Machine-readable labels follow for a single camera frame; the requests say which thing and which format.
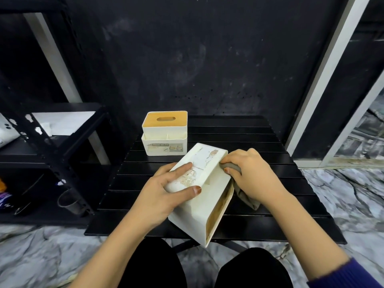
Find person's left forearm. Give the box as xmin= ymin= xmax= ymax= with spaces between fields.
xmin=69 ymin=216 xmax=150 ymax=288

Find grey metal cup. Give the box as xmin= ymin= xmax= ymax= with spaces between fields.
xmin=57 ymin=188 xmax=88 ymax=217

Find white board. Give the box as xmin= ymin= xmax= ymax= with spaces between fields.
xmin=31 ymin=111 xmax=96 ymax=137

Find black table leg frame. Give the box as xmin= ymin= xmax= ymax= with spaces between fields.
xmin=172 ymin=239 xmax=248 ymax=254

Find person's black trousers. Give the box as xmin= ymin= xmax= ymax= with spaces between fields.
xmin=118 ymin=236 xmax=293 ymax=288

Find person's right hand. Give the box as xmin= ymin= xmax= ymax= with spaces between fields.
xmin=220 ymin=148 xmax=296 ymax=210

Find black metal shelf rack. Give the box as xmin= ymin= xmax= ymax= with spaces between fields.
xmin=0 ymin=0 xmax=113 ymax=227

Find person's right forearm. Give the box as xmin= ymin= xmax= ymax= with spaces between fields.
xmin=271 ymin=193 xmax=352 ymax=281

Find person's left hand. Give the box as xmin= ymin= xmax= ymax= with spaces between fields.
xmin=126 ymin=162 xmax=202 ymax=233

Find white handheld controller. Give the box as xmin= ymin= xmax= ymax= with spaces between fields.
xmin=0 ymin=113 xmax=21 ymax=149

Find white frame post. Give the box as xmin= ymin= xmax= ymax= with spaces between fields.
xmin=23 ymin=12 xmax=111 ymax=165

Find person's purple sweater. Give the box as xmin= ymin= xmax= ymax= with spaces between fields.
xmin=307 ymin=258 xmax=383 ymax=288

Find grey cleaning cloth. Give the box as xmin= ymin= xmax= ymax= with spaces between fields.
xmin=220 ymin=162 xmax=260 ymax=211

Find white door frame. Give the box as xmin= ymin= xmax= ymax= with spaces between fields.
xmin=285 ymin=0 xmax=384 ymax=168

